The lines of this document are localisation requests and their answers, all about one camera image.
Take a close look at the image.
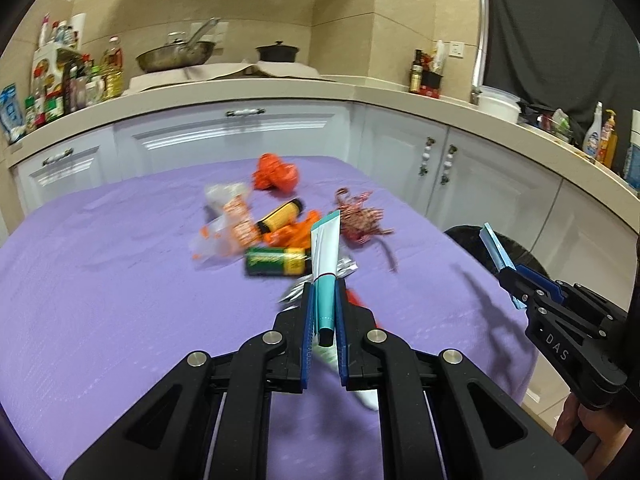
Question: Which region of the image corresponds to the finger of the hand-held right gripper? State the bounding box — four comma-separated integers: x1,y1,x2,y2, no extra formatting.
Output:
517,264,569,307
479,223,547,312

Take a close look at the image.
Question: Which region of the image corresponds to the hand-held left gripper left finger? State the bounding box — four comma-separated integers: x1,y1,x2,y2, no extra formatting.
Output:
62,282,316,480

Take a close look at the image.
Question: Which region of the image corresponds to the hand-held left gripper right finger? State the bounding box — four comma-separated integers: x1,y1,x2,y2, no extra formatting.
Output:
335,277,586,480

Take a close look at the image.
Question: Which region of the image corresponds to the black trash bin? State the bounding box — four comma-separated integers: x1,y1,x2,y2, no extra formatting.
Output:
444,224,553,291

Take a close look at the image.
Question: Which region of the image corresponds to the teal and white tube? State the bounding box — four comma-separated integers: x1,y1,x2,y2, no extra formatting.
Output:
310,211,346,348

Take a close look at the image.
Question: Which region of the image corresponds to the green bottle with yellow label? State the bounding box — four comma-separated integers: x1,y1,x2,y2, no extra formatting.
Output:
244,246,309,278

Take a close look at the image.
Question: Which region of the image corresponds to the person's right hand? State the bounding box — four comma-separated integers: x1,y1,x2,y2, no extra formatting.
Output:
552,392,633,461

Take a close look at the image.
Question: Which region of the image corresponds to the plain red wrapper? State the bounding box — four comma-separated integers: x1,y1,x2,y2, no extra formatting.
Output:
346,289,387,332

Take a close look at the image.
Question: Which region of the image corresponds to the white crumpled wrapper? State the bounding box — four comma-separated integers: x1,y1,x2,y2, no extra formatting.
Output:
314,342,381,412

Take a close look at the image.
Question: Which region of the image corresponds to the silver foil wrapper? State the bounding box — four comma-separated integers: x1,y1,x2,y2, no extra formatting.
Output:
277,257,360,305

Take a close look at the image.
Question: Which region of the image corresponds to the red patterned wrapper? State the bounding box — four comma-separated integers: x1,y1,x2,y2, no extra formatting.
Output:
334,188,400,275

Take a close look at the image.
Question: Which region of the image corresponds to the yellow bottle with black cap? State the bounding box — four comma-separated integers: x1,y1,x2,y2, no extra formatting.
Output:
254,198,306,234

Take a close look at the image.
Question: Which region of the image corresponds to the dark dish rack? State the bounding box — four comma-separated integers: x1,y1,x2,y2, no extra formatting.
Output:
520,102,576,143

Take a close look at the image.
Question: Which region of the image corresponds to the white plastic container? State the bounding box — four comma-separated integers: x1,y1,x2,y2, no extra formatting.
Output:
477,86,522,123

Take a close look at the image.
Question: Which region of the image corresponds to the white spray bottle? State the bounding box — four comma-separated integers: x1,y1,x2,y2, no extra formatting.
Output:
582,101,604,157

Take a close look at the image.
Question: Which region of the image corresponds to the orange pump bottle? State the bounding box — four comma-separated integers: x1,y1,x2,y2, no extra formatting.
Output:
600,109,618,168

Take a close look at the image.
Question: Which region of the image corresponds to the clear wrapper with orange print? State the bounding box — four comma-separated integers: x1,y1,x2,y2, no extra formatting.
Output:
189,182,258,263

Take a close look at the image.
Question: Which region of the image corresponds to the blue container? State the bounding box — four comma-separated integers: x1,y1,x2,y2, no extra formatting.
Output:
622,110,640,191

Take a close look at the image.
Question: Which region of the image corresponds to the black utensil holder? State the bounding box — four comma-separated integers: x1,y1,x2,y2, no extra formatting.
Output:
420,40,447,99

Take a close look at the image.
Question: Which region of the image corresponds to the red-orange crumpled plastic bag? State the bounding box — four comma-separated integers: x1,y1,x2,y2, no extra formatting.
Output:
251,154,302,194

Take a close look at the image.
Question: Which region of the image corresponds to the dark sauce bottle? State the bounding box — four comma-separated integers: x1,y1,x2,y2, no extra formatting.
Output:
409,49,425,94

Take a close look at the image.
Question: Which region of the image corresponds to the purple tablecloth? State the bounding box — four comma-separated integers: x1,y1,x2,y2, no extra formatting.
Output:
0,155,543,480

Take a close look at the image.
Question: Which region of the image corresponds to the dark curtain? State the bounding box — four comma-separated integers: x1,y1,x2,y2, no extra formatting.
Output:
482,0,640,151

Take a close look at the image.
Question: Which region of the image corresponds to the metal pipe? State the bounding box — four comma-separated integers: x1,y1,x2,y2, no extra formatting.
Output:
470,0,493,106

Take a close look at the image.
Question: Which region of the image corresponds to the white kitchen cabinet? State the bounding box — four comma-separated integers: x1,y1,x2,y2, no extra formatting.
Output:
10,100,640,411

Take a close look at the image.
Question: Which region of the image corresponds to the black cooking pot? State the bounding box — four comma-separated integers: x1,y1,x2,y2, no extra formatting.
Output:
256,40,300,63

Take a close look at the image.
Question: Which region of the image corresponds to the steel frying pan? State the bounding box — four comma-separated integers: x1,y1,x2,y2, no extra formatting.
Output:
136,17,221,73

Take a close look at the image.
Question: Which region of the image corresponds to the yellow cooking oil bottle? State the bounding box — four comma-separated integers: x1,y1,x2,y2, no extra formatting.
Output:
100,36,125,100

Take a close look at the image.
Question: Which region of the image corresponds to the cluster of condiment bottles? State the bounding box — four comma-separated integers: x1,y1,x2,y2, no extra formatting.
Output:
24,11,106,133

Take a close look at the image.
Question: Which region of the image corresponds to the blue and white packet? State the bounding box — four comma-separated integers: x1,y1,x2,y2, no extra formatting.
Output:
0,84,27,145

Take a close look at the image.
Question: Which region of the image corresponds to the cabinet door knob handle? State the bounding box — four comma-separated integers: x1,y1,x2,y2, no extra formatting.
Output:
440,145,458,186
419,136,435,177

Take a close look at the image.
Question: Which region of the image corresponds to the white wall socket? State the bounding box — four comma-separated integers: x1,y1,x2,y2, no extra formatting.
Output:
190,22,229,44

